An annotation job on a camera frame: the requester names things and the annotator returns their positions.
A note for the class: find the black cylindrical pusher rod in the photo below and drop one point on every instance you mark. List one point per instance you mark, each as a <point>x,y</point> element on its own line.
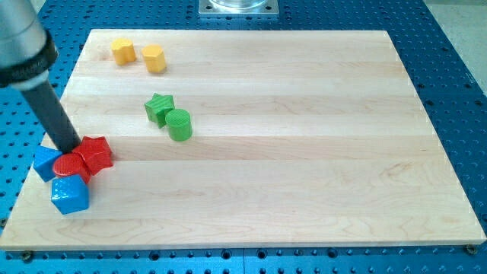
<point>47,107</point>

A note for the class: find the yellow hexagon block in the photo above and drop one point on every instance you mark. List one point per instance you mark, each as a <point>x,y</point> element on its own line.
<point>154,58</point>

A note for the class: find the light wooden board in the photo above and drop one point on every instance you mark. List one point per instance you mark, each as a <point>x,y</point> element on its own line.
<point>300,139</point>

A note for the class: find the right corner screw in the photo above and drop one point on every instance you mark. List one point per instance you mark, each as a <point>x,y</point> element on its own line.
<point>470,249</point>

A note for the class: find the red cylinder block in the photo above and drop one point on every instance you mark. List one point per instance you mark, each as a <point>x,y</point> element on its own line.
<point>71,164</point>

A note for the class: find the green star block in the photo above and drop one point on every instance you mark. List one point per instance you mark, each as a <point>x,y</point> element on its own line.
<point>158,107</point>

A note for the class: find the blue triangle block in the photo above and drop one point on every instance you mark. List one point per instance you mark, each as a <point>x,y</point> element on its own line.
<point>44,160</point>

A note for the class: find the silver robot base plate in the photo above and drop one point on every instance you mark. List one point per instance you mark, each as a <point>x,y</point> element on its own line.
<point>215,8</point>

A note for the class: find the corner screw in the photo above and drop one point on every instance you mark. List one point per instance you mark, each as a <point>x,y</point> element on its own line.
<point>26,256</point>
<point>470,249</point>

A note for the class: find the left corner screw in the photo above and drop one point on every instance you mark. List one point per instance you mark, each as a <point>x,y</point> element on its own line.
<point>26,256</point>

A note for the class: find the yellow heart block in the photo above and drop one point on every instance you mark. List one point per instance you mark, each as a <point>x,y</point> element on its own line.
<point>123,51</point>

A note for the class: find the red star block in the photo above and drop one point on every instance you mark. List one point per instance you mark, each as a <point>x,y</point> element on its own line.
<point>96,153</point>

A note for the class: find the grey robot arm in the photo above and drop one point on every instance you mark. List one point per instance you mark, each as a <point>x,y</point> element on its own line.
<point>27,48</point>

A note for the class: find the green cylinder block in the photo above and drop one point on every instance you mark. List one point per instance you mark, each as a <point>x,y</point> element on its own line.
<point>179,125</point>

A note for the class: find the blue cube block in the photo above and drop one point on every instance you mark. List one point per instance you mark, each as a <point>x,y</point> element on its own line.
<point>70,194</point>

